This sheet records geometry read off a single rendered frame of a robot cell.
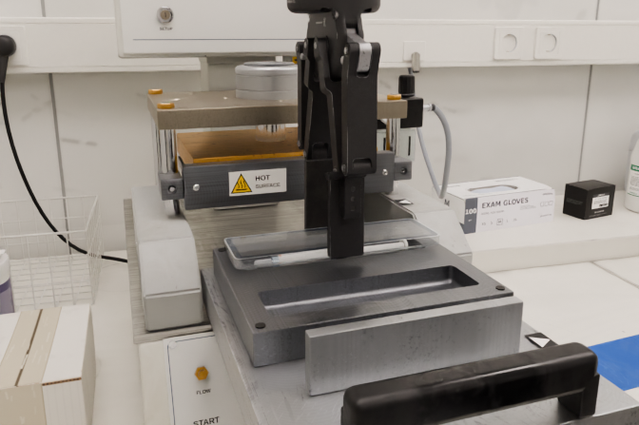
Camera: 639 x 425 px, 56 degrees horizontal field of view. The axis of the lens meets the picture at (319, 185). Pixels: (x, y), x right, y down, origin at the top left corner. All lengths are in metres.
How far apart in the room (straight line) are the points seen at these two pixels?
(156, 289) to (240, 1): 0.43
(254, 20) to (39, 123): 0.58
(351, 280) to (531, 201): 0.86
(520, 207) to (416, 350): 0.91
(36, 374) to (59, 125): 0.66
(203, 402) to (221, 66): 0.47
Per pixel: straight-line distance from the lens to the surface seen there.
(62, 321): 0.81
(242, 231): 0.79
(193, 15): 0.82
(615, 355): 0.95
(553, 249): 1.22
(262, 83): 0.67
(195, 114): 0.61
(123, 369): 0.87
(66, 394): 0.70
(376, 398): 0.31
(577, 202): 1.39
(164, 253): 0.56
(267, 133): 0.70
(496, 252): 1.15
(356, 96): 0.44
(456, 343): 0.41
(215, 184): 0.61
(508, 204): 1.26
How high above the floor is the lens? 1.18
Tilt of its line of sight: 14 degrees down
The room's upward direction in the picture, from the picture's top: straight up
